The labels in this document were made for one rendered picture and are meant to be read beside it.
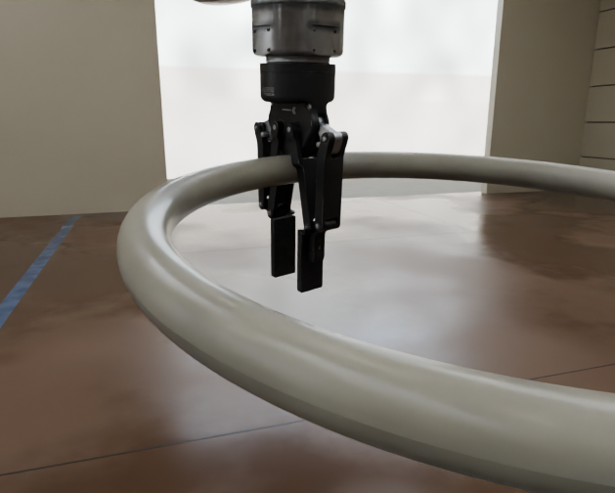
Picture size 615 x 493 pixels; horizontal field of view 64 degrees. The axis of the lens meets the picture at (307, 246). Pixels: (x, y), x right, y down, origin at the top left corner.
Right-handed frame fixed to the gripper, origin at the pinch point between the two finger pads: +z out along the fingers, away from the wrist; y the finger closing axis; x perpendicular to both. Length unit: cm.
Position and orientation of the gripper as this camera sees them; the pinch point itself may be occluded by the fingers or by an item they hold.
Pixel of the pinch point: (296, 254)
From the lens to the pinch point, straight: 55.7
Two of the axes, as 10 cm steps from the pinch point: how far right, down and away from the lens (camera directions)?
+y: 6.0, 2.7, -7.5
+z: -0.1, 9.5, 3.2
